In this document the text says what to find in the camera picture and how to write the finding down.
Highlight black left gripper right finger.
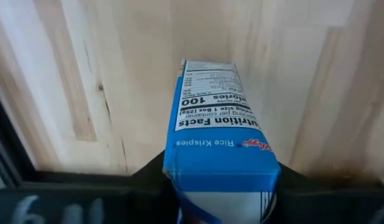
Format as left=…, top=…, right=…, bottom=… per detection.
left=269, top=163, right=305, bottom=224

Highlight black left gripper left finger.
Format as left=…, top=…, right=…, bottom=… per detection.
left=129, top=151, right=180, bottom=224

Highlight blue cereal box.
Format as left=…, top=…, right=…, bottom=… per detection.
left=162, top=58, right=282, bottom=224

